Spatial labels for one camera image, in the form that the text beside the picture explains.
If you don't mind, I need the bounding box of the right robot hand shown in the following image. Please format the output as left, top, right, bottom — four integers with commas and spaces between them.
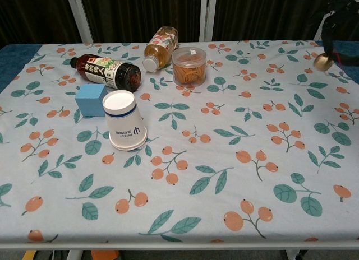
320, 0, 359, 67

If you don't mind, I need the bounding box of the small brass bell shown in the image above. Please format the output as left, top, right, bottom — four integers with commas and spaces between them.
313, 53, 335, 72

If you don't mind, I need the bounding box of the dark curtain panel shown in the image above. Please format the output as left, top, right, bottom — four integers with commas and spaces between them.
79, 0, 204, 44
0, 0, 85, 47
211, 0, 336, 43

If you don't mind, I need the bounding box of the clear jar of rubber bands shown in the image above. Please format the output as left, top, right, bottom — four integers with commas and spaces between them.
172, 47, 208, 86

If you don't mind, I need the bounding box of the amber tea bottle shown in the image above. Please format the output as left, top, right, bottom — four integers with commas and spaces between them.
142, 26, 180, 72

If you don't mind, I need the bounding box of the floral fruit print tablecloth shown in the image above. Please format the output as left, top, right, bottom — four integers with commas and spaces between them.
0, 40, 359, 243

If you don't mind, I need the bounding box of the white paper cup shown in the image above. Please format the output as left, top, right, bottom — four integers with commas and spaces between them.
102, 90, 149, 152

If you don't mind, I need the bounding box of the dark sauce bottle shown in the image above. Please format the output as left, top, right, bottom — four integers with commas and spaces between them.
70, 54, 142, 92

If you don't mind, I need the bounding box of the blue foam cube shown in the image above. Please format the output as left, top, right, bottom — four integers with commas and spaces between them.
75, 84, 109, 117

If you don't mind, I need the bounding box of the orange object under table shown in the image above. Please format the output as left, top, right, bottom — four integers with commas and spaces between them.
90, 250, 120, 260

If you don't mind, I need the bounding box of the white partition post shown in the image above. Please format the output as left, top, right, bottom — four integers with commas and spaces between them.
65, 0, 94, 44
200, 0, 217, 43
313, 0, 345, 42

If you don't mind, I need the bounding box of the white metal table frame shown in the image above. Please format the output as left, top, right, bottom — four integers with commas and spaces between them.
0, 241, 359, 260

